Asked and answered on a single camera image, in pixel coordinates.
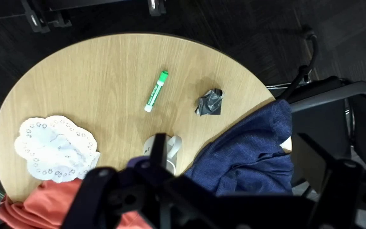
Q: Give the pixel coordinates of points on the blue cloth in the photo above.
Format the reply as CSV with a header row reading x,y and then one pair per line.
x,y
247,157

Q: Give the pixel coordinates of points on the red cloth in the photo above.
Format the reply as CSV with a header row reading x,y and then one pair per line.
x,y
43,204

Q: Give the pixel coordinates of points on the black chair base leg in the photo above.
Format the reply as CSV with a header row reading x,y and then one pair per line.
x,y
38,20

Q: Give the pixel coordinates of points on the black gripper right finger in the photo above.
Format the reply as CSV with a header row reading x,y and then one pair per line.
x,y
318,163

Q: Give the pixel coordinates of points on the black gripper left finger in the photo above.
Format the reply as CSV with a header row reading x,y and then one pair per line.
x,y
158,148

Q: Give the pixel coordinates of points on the black office chair with armrest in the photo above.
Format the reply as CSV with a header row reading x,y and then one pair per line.
x,y
331,96

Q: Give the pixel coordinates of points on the white paper doily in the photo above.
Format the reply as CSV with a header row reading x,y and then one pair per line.
x,y
53,148

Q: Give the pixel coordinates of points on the white ceramic mug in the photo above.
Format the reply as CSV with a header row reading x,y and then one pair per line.
x,y
174,148

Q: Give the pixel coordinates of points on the grey chair caster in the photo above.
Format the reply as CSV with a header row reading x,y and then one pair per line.
x,y
155,7

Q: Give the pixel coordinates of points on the green and white marker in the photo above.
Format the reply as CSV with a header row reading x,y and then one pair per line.
x,y
156,91

